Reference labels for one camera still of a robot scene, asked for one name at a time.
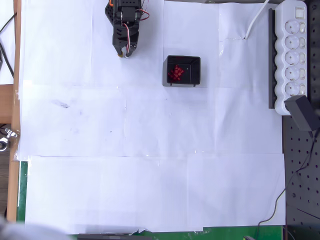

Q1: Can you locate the white paper table cover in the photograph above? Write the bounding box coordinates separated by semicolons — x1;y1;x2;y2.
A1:
16;0;287;236

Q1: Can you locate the white blurred object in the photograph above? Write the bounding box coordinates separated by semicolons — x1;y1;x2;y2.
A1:
0;216;68;240

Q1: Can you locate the thin black adapter cable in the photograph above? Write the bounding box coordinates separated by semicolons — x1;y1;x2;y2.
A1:
257;129;319;227

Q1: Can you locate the green cutting mat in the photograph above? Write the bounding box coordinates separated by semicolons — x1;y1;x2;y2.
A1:
16;161;286;240

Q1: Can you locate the black pegboard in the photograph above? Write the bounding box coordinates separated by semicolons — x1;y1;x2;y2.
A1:
281;0;320;240

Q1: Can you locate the black box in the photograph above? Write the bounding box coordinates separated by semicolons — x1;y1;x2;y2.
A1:
161;55;202;88

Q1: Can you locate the metal clamp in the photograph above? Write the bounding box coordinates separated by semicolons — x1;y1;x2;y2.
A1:
0;127;20;152

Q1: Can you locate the white power cable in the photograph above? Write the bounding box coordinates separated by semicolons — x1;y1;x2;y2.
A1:
244;0;271;40

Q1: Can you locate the black power adapter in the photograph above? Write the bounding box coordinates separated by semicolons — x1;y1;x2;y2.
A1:
284;95;315;133

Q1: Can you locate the black flat device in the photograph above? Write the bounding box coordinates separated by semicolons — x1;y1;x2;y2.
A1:
76;233;154;240

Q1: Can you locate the red white servo cable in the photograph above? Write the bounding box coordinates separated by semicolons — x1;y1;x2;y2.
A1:
122;8;151;54

